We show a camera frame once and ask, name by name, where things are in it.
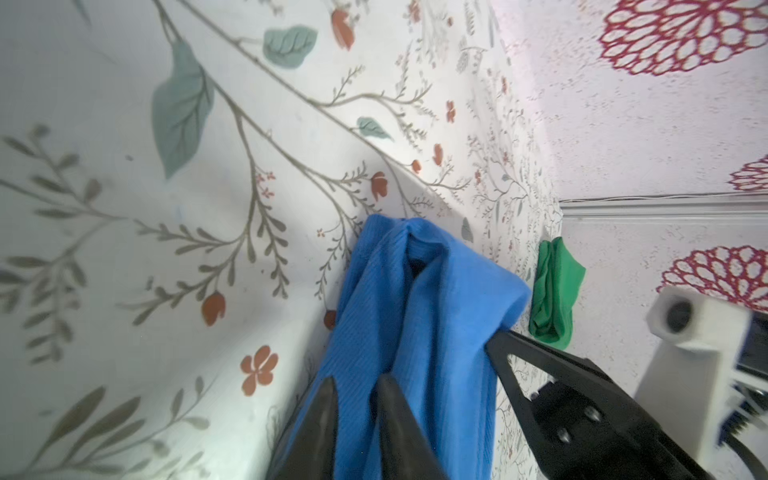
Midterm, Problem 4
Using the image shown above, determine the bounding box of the green tank top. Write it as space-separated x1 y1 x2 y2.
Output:
528 237 586 350

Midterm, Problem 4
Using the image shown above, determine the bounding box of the blue tank top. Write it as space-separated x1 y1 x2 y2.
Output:
310 215 531 479

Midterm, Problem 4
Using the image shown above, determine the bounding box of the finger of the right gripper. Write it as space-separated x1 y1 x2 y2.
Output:
485 330 710 480

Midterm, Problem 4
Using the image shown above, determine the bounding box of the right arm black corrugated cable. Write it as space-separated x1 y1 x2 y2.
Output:
725 434 768 480

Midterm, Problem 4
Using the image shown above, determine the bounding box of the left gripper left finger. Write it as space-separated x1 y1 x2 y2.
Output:
270 377 339 480

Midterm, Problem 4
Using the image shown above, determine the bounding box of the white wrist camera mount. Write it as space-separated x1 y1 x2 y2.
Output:
635 286 767 478

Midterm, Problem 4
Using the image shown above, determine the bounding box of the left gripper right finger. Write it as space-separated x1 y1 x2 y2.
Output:
376 374 447 480

